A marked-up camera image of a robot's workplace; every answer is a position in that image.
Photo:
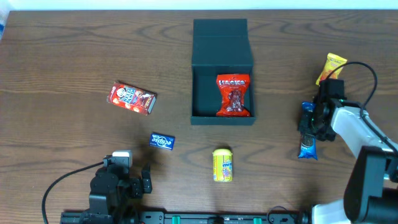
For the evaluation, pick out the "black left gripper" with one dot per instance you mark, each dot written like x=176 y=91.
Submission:
x=137 y=186

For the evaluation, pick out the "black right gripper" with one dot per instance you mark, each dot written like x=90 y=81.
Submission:
x=313 y=123

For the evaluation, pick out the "blue Oreo cookie pack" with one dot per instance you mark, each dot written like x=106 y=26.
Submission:
x=308 y=141

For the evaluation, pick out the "red cookie carton box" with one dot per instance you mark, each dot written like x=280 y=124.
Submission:
x=132 y=98

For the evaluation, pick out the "red Hacks candy bag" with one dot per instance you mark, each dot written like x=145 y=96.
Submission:
x=233 y=88

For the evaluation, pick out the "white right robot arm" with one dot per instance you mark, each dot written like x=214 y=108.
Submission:
x=366 y=199

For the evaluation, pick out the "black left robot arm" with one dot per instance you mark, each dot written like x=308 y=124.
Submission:
x=112 y=190

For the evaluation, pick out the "blue Eclipse mints box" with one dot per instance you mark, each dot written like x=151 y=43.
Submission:
x=162 y=141

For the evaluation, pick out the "yellow snack packet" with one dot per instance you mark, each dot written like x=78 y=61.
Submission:
x=332 y=62

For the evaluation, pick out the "yellow Mentos gum bottle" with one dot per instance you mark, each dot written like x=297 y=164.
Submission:
x=222 y=165

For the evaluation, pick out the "dark green open box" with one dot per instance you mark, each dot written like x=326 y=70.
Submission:
x=220 y=46

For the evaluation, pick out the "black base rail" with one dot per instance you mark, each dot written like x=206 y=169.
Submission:
x=185 y=218

